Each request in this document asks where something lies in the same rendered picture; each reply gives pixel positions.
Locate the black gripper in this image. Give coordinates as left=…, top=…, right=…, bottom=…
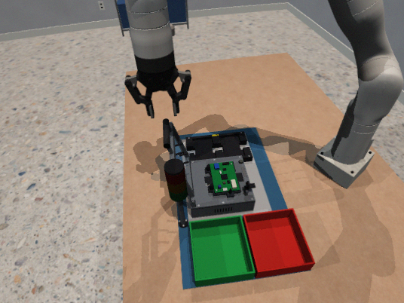
left=124, top=50, right=191, bottom=118

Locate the green open tray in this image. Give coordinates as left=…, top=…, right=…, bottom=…
left=189, top=215, right=256, bottom=287

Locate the red bin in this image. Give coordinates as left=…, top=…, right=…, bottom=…
left=243, top=208, right=315, bottom=278

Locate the green circuit board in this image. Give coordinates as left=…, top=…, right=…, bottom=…
left=210, top=161, right=240, bottom=193

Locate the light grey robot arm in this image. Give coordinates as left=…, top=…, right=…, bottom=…
left=125, top=0, right=404, bottom=164

